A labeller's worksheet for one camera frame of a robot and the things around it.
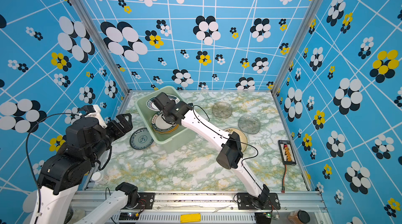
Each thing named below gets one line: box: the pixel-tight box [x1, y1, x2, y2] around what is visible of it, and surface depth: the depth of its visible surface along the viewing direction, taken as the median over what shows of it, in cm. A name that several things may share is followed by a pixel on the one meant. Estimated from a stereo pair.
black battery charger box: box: [277, 139, 297, 166], surface depth 88 cm
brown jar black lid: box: [287, 209, 311, 224], surface depth 63 cm
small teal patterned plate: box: [129, 127, 154, 151], surface depth 95 cm
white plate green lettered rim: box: [151, 110, 177, 132], surface depth 98 cm
